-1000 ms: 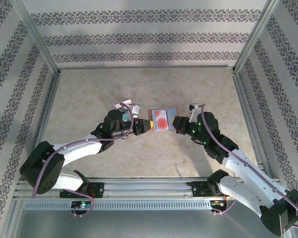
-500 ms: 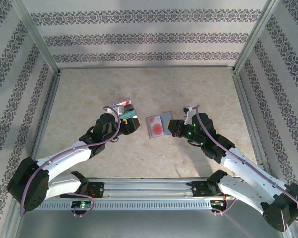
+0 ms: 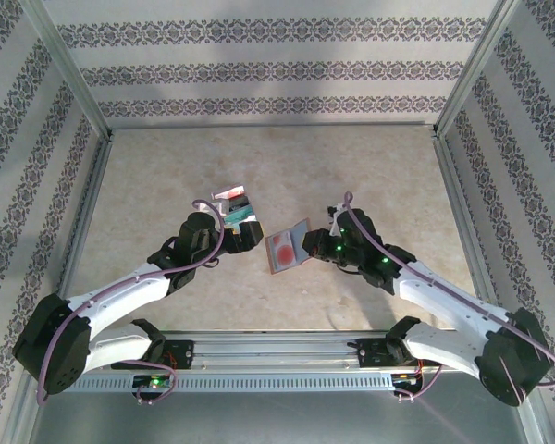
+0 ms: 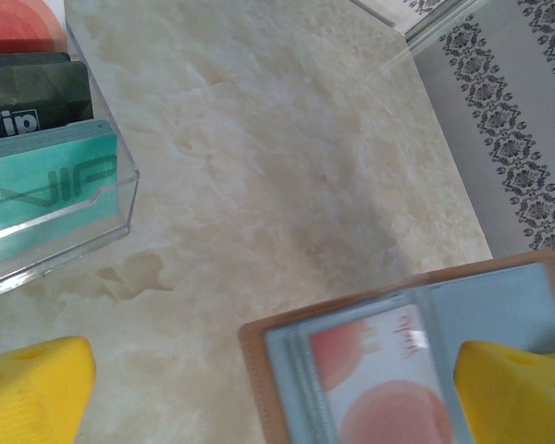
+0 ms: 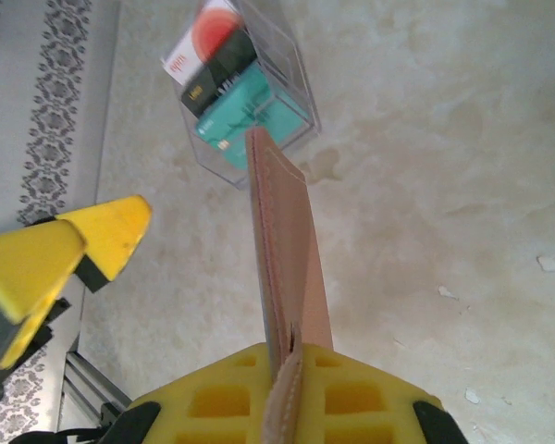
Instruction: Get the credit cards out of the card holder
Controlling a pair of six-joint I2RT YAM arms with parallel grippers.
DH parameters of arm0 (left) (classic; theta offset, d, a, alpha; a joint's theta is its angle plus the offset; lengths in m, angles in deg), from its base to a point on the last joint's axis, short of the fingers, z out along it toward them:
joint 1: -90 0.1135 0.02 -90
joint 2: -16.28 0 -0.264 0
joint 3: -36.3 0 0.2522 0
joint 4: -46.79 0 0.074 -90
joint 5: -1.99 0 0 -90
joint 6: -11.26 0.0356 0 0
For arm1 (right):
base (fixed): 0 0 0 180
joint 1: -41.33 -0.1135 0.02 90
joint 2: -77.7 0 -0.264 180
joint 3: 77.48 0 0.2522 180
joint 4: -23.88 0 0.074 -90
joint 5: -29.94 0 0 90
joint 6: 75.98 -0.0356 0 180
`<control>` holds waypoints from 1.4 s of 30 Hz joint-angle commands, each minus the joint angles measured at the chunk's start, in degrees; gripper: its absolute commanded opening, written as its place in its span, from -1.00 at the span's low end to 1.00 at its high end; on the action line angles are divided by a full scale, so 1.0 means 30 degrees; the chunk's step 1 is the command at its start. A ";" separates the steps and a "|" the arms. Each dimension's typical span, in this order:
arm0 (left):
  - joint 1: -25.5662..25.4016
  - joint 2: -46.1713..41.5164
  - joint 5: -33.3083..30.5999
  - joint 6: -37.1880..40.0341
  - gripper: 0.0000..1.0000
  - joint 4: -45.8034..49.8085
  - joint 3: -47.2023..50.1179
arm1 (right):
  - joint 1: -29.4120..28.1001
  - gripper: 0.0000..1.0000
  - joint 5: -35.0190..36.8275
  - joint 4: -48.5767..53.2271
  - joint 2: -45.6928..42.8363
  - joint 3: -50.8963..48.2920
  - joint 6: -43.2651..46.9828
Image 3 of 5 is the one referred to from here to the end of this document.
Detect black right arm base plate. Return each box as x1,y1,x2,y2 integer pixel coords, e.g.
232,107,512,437
357,337,441,370

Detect aluminium table edge rail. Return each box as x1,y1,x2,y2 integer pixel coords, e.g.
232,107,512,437
105,120,439,131
430,131,510,335
43,131,117,338

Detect aluminium mounting rail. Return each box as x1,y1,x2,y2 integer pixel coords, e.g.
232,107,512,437
25,329,531,374

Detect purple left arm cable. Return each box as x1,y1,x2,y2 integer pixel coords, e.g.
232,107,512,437
35,198,227,407

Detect teal card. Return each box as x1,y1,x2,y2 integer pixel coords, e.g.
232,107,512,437
224,208,255,228

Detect slotted grey cable duct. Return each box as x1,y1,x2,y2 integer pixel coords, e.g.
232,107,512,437
43,372,395,394

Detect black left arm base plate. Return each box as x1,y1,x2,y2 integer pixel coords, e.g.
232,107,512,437
110,339,196,371

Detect controller board with lights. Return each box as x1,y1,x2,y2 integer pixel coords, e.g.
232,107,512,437
131,374,174,393
390,372,423,390

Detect clear packet of colourful items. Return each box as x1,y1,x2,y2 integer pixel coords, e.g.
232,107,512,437
211,183,263,232

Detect short aluminium frame post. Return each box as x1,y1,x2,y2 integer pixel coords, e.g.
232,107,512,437
508,369,555,444
0,369,45,444

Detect white card with red circle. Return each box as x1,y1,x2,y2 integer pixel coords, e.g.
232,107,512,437
266,230,300,272
214,184,247,202

